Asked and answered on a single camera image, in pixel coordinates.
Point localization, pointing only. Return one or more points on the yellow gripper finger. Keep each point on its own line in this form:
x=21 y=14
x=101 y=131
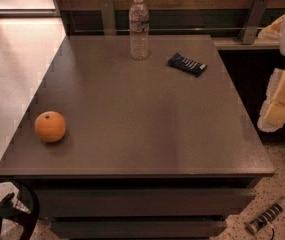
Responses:
x=272 y=31
x=272 y=113

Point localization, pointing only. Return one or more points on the dark blue rxbar wrapper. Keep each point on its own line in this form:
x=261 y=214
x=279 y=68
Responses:
x=187 y=65

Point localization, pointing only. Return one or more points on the grey power strip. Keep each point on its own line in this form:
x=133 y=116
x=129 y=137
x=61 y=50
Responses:
x=267 y=217

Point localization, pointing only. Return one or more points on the clear plastic water bottle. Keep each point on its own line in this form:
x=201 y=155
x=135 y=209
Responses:
x=139 y=30

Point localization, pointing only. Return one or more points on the upper grey drawer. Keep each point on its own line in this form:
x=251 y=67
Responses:
x=143 y=202

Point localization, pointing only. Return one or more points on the grey drawer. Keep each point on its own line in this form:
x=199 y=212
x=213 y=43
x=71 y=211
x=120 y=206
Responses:
x=143 y=202
x=137 y=229

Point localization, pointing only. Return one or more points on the lower grey drawer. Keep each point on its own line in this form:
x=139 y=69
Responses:
x=137 y=229

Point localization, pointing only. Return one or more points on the orange fruit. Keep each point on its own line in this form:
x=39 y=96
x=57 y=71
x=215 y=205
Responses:
x=50 y=126

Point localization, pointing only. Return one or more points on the right metal rail bracket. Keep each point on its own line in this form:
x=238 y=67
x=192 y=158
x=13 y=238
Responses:
x=248 y=33

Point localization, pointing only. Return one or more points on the metal rail bracket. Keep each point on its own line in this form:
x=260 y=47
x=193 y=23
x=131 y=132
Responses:
x=108 y=17
x=248 y=33

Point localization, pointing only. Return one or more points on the left metal rail bracket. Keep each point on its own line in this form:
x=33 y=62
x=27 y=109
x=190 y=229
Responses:
x=108 y=17

